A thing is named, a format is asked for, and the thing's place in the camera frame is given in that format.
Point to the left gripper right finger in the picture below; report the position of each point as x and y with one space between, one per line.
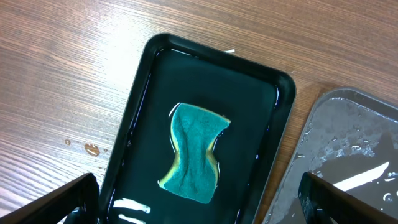
322 202

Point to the dark brown serving tray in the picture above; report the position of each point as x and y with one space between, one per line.
350 141

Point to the green yellow sponge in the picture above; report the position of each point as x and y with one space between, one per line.
194 172

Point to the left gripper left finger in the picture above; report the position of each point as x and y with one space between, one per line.
74 202

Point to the black water tray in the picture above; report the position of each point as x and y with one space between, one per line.
256 99

